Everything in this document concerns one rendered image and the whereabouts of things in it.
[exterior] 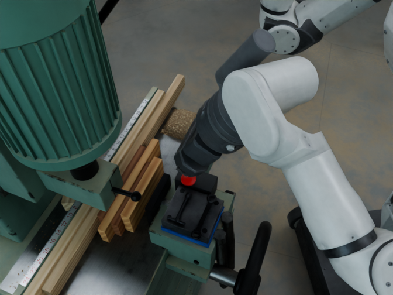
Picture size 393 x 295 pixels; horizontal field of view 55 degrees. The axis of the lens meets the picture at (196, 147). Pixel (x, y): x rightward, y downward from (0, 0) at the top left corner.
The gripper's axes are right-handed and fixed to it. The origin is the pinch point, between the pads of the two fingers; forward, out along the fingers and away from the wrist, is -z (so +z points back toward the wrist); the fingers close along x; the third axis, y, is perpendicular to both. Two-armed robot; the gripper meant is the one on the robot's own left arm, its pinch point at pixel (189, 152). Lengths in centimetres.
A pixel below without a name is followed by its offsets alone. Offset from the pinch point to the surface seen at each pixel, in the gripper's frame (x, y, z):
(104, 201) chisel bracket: -11.5, 7.0, -12.2
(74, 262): -20.8, 4.5, -24.5
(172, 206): -5.9, -4.3, -10.0
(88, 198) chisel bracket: -12.0, 9.6, -13.9
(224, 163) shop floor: 73, -44, -103
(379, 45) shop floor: 205, -100, -71
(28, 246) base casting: -19.3, 13.6, -43.2
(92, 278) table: -21.8, -0.1, -23.8
